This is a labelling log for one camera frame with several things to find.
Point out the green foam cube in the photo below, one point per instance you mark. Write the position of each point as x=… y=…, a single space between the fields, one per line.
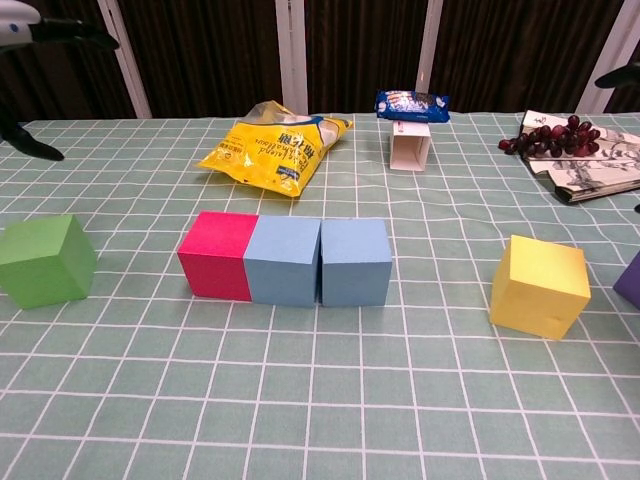
x=45 y=265

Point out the white open cardboard box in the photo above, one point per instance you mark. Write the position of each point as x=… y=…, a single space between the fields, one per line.
x=409 y=150

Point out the yellow foam cube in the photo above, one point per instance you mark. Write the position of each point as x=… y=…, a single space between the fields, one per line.
x=537 y=285

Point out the pink foam cube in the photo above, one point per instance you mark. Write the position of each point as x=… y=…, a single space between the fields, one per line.
x=217 y=260

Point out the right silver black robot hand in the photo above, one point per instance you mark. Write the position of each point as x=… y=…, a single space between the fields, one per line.
x=625 y=77

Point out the purple foam cube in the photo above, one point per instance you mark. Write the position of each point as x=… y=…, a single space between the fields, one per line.
x=631 y=285

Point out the painted paper folding fan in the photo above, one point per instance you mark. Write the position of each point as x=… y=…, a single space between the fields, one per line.
x=595 y=175

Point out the yellow snack bag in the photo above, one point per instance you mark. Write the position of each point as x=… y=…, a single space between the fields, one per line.
x=275 y=150

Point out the blue cookie packet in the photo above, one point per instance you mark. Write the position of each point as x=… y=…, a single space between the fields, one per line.
x=412 y=106

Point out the white metal frame post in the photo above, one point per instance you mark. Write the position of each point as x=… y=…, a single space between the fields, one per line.
x=610 y=45
x=292 y=55
x=125 y=65
x=430 y=45

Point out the green checkered tablecloth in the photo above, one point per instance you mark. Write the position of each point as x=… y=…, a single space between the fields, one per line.
x=320 y=400

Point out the dark red grape bunch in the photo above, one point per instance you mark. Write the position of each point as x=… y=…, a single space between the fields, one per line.
x=555 y=137

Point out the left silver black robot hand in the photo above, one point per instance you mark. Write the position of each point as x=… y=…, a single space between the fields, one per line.
x=70 y=32

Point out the light blue foam cube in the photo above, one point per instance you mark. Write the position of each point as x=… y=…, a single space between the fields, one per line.
x=282 y=265
x=355 y=270

